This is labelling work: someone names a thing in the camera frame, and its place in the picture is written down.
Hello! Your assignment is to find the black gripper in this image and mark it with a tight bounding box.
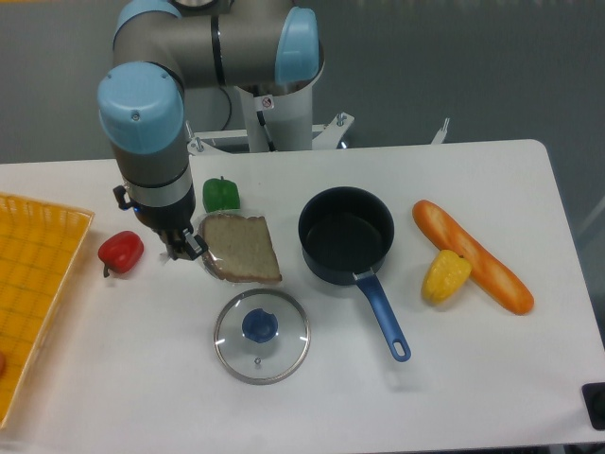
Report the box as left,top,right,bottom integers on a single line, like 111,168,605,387
112,185,208,260

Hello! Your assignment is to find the brown toast slice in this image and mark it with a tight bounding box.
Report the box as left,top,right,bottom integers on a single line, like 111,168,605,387
199,213,282,285

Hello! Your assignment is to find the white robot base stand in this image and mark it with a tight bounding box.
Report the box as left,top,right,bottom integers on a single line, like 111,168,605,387
184,56,451,155

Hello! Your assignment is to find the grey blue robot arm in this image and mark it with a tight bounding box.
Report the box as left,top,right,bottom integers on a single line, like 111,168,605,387
97,1,320,260

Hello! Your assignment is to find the green bell pepper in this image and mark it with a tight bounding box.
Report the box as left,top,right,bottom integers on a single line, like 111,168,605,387
202,177,241,213

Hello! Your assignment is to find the red bell pepper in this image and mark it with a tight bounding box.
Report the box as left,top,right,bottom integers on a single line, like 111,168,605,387
97,231,145,278

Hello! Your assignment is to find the glass lid blue knob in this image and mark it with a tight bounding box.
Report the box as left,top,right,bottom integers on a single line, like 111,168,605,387
213,288,311,386

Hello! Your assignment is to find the yellow wicker basket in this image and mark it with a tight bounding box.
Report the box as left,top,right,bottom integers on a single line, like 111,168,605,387
1,193,95,428

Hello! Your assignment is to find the dark blue saucepan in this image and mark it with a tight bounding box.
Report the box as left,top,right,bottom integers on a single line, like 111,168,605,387
298,186,412,362

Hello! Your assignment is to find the orange baguette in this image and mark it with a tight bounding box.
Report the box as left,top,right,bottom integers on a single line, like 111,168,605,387
412,200,534,315

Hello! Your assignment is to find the yellow bell pepper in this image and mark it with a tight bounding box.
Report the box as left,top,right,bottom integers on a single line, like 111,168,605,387
421,250,472,305

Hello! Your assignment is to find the black corner device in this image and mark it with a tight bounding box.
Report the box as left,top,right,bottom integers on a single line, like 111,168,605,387
581,382,605,431

